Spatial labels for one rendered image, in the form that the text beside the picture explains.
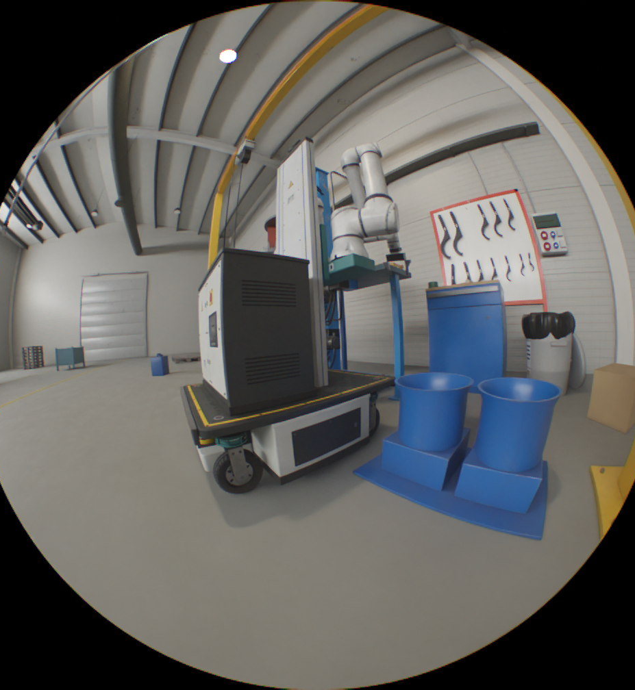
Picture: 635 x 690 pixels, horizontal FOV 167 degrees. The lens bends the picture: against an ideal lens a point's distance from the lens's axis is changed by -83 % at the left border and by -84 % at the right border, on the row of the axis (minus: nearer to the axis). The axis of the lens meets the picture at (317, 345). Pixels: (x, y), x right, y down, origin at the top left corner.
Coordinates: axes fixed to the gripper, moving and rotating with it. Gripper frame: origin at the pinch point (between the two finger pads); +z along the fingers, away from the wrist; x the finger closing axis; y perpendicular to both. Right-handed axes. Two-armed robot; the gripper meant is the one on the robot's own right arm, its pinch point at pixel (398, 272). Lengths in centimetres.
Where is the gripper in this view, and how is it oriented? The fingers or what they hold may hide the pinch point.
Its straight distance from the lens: 156.3
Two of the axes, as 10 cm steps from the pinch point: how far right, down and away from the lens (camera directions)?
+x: 7.4, 1.1, -6.7
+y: -6.3, 4.6, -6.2
